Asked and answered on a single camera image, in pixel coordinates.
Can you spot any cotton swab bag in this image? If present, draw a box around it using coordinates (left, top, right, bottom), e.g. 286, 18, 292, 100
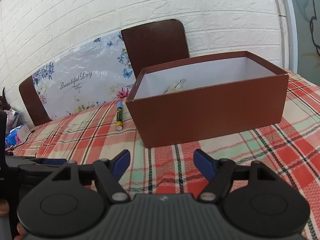
163, 79, 186, 94

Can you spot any person's hand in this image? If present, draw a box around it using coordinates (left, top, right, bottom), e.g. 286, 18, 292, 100
1, 199, 27, 240

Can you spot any blue tissue pack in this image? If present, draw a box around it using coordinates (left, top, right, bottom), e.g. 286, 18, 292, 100
5, 125, 30, 147

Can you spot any plastic bag of items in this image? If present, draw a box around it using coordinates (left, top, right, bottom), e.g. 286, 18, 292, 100
5, 108, 19, 134

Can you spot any brown cardboard shoe box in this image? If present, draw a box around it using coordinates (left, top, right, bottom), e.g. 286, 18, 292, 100
126, 51, 289, 148

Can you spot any dark red plant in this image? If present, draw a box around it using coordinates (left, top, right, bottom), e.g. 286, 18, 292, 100
0, 88, 11, 111

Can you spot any plaid bed blanket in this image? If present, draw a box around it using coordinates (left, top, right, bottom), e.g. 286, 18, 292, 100
14, 73, 319, 239

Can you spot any floral plastic bedding bag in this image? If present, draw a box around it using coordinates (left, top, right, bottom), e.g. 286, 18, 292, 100
32, 30, 136, 120

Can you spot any brown wooden headboard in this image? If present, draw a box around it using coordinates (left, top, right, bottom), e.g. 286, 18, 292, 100
19, 19, 190, 126

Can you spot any black cable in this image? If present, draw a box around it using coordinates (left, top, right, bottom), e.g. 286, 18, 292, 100
4, 129, 36, 153

